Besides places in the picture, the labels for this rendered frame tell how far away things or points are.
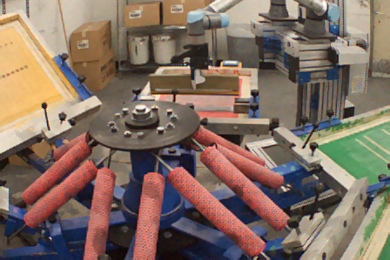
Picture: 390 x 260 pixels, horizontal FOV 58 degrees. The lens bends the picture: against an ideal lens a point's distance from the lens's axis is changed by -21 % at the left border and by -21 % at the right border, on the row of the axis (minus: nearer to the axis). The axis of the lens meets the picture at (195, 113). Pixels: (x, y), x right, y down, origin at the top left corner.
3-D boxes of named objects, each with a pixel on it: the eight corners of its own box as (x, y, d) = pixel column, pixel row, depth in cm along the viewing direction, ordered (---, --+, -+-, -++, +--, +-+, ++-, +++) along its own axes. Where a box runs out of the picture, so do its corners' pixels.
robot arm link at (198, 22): (208, 12, 184) (191, 14, 181) (209, 35, 188) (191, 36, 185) (201, 10, 190) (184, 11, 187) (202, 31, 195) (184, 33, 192)
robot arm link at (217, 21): (218, 10, 198) (198, 12, 194) (230, 13, 188) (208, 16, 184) (219, 24, 201) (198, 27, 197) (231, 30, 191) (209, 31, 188)
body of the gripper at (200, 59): (208, 71, 192) (207, 45, 187) (188, 70, 193) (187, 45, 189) (210, 66, 199) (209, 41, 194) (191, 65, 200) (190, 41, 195)
